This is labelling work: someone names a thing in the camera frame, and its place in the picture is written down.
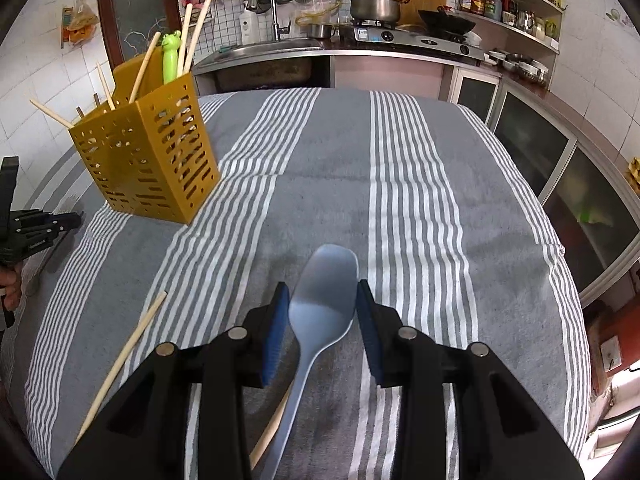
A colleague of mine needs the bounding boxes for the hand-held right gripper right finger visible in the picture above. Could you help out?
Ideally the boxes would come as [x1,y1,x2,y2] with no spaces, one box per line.
[355,279,586,480]

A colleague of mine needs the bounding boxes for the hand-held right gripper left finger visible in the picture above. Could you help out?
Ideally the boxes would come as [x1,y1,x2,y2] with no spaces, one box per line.
[57,281,292,480]

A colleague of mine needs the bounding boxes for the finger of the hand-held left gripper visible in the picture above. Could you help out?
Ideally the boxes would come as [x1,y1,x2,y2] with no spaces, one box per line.
[12,211,83,234]
[10,231,57,253]

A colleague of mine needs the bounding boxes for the light blue plastic spoon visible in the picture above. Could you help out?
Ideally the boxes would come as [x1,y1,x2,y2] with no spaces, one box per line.
[260,244,360,480]

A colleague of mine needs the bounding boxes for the yellow perforated utensil holder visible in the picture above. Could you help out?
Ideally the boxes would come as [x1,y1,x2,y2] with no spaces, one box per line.
[68,55,222,225]

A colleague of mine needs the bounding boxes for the green handled metal fork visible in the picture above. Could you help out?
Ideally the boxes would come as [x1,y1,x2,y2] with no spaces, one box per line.
[161,31,184,86]

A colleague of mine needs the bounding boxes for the person's left hand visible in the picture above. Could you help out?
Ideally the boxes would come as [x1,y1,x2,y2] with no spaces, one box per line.
[0,265,22,312]

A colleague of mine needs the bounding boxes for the grey striped tablecloth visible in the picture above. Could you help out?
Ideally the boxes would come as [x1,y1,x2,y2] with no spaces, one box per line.
[10,87,586,480]

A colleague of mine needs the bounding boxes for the hanging orange plastic bags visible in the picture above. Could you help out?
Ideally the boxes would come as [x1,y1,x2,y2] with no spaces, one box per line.
[60,3,100,49]

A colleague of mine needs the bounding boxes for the brown framed glass door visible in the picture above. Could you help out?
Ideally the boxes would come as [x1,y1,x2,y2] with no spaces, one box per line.
[95,0,182,67]

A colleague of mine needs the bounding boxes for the glass door counter cabinets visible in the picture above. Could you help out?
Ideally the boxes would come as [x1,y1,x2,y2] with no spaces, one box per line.
[439,64,640,307]

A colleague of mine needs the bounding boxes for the white soap bottle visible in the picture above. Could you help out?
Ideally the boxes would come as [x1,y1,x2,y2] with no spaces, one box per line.
[238,10,259,46]

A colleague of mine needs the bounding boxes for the steel sink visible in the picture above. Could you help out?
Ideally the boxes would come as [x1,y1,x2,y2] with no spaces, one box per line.
[214,39,327,60]

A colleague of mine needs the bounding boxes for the steel gas stove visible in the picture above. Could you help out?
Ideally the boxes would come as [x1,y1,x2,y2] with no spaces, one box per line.
[339,23,487,61]

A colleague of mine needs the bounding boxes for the chrome kitchen faucet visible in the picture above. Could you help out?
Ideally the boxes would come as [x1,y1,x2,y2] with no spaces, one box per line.
[243,0,292,42]

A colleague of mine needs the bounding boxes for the steel bowls on counter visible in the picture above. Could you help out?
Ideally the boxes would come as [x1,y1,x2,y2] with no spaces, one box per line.
[487,49,552,86]

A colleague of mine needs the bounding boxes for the black wok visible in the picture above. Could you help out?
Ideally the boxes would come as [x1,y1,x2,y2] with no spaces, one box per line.
[417,5,477,36]

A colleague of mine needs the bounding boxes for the steel cooking pot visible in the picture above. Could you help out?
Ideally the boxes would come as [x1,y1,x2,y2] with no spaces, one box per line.
[348,0,411,21]

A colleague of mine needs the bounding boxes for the corner wall shelf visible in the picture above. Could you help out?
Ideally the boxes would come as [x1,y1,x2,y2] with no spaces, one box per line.
[457,0,564,57]

